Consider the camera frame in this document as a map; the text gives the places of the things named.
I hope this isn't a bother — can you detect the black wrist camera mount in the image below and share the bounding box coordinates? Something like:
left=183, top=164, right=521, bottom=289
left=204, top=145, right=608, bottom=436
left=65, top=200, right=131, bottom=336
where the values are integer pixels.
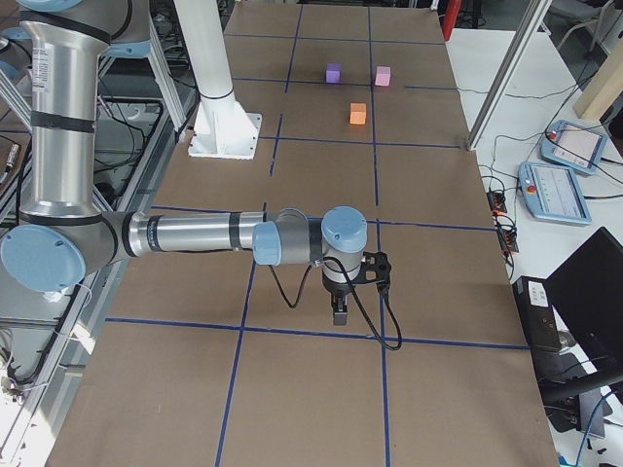
left=352, top=251, right=391, bottom=290

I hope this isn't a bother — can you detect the black power strip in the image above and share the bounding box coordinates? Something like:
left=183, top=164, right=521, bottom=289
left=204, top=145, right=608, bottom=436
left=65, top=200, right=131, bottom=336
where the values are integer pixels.
left=487, top=190, right=519, bottom=256

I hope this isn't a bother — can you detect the pink foam block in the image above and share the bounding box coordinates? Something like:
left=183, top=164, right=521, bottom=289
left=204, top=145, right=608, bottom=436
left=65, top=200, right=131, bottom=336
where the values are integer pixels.
left=375, top=66, right=391, bottom=87

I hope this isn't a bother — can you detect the purple foam block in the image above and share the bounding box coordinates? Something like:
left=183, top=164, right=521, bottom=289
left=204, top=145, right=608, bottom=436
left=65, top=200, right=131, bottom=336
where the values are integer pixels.
left=325, top=62, right=342, bottom=84

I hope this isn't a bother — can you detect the aluminium frame post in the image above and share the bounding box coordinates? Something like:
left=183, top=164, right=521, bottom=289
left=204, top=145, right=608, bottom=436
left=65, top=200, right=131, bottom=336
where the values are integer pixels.
left=466, top=0, right=552, bottom=151

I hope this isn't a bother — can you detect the black computer box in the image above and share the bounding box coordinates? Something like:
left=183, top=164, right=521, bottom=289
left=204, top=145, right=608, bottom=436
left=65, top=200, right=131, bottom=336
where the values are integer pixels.
left=512, top=276, right=562, bottom=352

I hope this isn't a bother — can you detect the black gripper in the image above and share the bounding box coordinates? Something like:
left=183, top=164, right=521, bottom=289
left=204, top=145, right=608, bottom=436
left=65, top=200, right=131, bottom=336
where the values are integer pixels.
left=322, top=277, right=352, bottom=326

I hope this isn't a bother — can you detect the orange foam block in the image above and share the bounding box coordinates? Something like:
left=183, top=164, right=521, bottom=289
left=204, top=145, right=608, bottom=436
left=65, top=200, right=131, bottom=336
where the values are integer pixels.
left=349, top=102, right=367, bottom=126

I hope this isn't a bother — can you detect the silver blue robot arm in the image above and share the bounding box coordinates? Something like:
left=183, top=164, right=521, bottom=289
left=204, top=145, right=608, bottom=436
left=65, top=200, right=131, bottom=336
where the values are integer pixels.
left=1, top=1, right=367, bottom=325

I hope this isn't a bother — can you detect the wooden beam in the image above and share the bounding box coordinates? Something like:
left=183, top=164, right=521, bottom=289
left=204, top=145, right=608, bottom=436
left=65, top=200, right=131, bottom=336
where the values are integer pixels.
left=573, top=41, right=623, bottom=120

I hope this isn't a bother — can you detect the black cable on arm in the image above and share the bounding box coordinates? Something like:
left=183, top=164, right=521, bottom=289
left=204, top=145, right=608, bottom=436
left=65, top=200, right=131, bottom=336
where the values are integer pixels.
left=267, top=256, right=404, bottom=352

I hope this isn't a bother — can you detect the white pedestal column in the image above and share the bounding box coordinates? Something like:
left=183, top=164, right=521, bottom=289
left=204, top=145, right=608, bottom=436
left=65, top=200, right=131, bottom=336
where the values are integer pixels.
left=174, top=0, right=262, bottom=161

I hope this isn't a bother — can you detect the black monitor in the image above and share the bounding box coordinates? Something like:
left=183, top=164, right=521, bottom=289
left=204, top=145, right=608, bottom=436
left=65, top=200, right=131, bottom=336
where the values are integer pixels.
left=545, top=227, right=622, bottom=368

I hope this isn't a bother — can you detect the blue teach pendant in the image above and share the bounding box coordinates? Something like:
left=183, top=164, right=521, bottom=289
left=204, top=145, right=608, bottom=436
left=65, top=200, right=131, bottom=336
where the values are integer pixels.
left=540, top=120, right=608, bottom=175
left=518, top=162, right=592, bottom=226

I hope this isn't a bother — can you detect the far blue teach pendant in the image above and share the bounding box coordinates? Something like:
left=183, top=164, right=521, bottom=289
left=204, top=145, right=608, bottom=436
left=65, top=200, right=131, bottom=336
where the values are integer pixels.
left=540, top=120, right=608, bottom=175

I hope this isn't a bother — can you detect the near blue teach pendant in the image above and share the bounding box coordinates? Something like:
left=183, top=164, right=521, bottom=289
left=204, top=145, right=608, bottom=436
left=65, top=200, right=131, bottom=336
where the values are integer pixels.
left=518, top=162, right=592, bottom=226

